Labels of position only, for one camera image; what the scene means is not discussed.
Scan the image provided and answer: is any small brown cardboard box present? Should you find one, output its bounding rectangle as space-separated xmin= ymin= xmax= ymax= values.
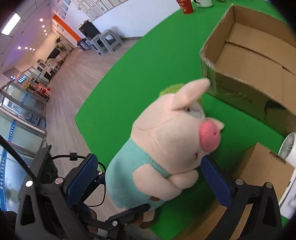
xmin=176 ymin=143 xmax=296 ymax=239

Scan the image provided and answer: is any large open cardboard box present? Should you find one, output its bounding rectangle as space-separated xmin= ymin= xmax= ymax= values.
xmin=200 ymin=4 xmax=296 ymax=135

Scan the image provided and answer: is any red gift box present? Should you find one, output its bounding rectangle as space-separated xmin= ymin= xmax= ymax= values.
xmin=176 ymin=0 xmax=194 ymax=14

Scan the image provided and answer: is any pink pig plush toy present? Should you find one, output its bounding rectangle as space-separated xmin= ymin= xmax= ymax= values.
xmin=105 ymin=78 xmax=224 ymax=229

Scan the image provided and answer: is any black cable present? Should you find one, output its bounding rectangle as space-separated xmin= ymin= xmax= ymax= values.
xmin=0 ymin=124 xmax=107 ymax=208

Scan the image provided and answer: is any grey plastic stool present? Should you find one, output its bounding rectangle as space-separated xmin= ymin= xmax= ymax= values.
xmin=89 ymin=29 xmax=124 ymax=55

